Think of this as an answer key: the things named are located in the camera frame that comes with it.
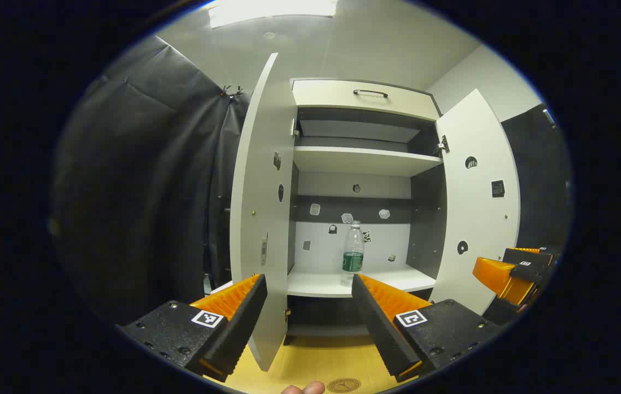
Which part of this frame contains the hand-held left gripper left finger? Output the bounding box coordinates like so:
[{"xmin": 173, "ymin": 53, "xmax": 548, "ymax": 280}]
[{"xmin": 116, "ymin": 273, "xmax": 268, "ymax": 383}]

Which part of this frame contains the clear plastic bottle green label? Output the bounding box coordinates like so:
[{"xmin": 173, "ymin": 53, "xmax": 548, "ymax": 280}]
[{"xmin": 340, "ymin": 221, "xmax": 365, "ymax": 287}]

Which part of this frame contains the white cabinet door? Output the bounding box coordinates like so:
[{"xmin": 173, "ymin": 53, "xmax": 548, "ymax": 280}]
[
  {"xmin": 430, "ymin": 89, "xmax": 521, "ymax": 315},
  {"xmin": 230, "ymin": 53, "xmax": 297, "ymax": 373}
]

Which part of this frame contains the ceiling light panel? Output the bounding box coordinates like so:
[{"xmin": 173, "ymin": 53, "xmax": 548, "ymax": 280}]
[{"xmin": 208, "ymin": 0, "xmax": 338, "ymax": 29}]

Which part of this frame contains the white cabinet drawer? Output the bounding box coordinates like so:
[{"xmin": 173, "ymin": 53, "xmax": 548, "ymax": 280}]
[{"xmin": 291, "ymin": 79, "xmax": 442, "ymax": 122}]

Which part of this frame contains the white cabinet shelf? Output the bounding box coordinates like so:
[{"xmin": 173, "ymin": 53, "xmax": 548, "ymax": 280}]
[{"xmin": 293, "ymin": 146, "xmax": 443, "ymax": 177}]

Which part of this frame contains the white and grey cabinet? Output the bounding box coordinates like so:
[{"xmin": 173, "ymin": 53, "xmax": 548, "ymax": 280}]
[{"xmin": 287, "ymin": 78, "xmax": 449, "ymax": 345}]

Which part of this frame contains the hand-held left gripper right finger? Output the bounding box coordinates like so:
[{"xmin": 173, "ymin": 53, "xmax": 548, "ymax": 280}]
[{"xmin": 351, "ymin": 274, "xmax": 502, "ymax": 383}]

